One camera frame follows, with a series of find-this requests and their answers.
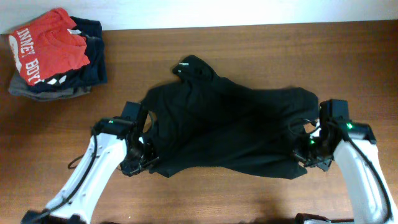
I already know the black t-shirt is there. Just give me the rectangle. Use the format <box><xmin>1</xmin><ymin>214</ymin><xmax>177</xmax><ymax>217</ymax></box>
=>
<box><xmin>142</xmin><ymin>55</ymin><xmax>318</xmax><ymax>179</ymax></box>

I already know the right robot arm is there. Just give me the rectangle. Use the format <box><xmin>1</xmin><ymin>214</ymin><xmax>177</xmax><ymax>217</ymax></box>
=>
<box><xmin>294</xmin><ymin>119</ymin><xmax>397</xmax><ymax>223</ymax></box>

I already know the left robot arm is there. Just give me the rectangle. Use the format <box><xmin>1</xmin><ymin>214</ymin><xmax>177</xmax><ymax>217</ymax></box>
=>
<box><xmin>21</xmin><ymin>116</ymin><xmax>159</xmax><ymax>223</ymax></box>

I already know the navy folded garment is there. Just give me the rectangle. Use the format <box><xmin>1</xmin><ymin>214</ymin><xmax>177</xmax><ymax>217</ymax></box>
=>
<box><xmin>28</xmin><ymin>16</ymin><xmax>108</xmax><ymax>93</ymax></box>

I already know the red folded printed t-shirt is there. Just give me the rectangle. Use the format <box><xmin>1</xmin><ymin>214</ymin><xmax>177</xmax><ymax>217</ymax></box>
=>
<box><xmin>8</xmin><ymin>8</ymin><xmax>90</xmax><ymax>86</ymax></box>

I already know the grey folded garment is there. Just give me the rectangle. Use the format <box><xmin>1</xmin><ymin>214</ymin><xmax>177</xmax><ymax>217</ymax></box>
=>
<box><xmin>8</xmin><ymin>71</ymin><xmax>91</xmax><ymax>101</ymax></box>

